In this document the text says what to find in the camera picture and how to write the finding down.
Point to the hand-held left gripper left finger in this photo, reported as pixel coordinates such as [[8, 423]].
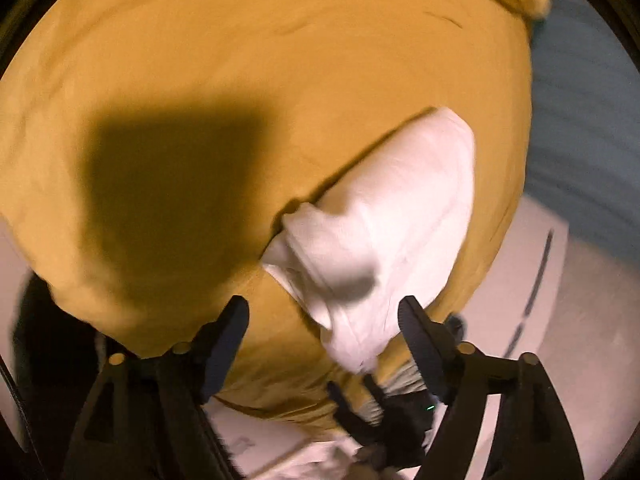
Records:
[[227, 350]]

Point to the yellow blanket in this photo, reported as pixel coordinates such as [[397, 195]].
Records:
[[200, 60]]

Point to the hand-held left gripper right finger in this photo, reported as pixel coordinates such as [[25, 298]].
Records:
[[425, 355]]

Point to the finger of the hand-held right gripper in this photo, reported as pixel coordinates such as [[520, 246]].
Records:
[[374, 390], [350, 412]]

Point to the white pants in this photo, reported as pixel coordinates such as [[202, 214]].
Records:
[[390, 220]]

